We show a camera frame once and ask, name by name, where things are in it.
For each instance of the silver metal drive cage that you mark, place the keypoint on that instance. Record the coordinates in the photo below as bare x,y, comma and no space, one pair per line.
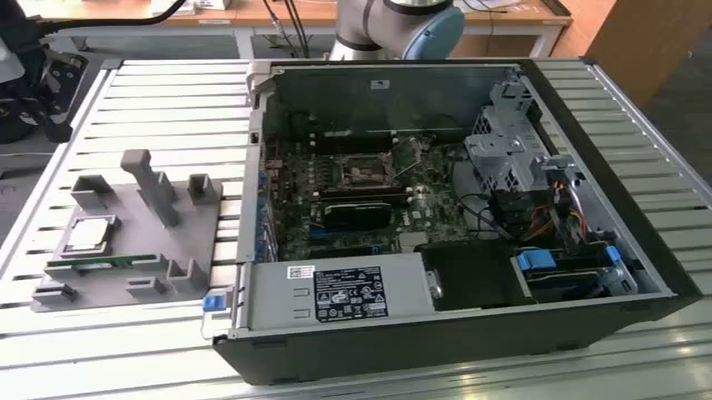
503,154

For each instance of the black PC case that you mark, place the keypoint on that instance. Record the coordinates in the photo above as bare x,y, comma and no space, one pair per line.
389,358

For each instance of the blue plastic clip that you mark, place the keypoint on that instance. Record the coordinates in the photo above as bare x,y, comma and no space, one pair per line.
612,255

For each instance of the blue case latch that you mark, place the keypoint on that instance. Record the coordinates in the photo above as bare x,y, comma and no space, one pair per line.
216,302

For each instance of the small silver heatsink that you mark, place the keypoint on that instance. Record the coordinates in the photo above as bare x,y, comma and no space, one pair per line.
411,241

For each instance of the green motherboard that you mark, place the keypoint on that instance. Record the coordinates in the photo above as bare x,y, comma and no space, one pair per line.
437,208

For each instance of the wooden desk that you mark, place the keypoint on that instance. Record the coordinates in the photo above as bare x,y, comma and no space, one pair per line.
234,16

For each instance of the black RAM slot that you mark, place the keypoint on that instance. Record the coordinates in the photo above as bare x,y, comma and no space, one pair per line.
360,192
360,199

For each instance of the thin metal locking lever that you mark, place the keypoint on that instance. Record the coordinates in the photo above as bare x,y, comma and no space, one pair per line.
410,167

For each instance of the wooden cabinet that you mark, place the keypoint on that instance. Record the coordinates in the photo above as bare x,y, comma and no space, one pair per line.
650,46

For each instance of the green RAM stick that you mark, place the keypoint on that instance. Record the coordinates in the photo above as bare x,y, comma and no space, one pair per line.
100,263

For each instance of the CPU socket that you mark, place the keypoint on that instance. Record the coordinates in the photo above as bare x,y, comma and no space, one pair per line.
363,171

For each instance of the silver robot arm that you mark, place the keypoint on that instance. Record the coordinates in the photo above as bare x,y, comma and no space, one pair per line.
360,25

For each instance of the grey power supply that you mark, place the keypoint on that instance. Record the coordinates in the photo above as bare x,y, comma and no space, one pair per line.
278,291

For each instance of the black plastic shroud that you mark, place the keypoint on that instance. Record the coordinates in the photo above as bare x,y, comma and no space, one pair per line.
473,275

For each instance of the grey parts rack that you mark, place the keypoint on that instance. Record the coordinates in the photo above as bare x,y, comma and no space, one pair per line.
183,233

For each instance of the hard disk in blue carrier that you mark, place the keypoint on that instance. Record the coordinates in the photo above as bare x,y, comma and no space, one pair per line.
534,260

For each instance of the silver CPU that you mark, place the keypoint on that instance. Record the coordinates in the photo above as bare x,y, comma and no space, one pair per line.
88,233

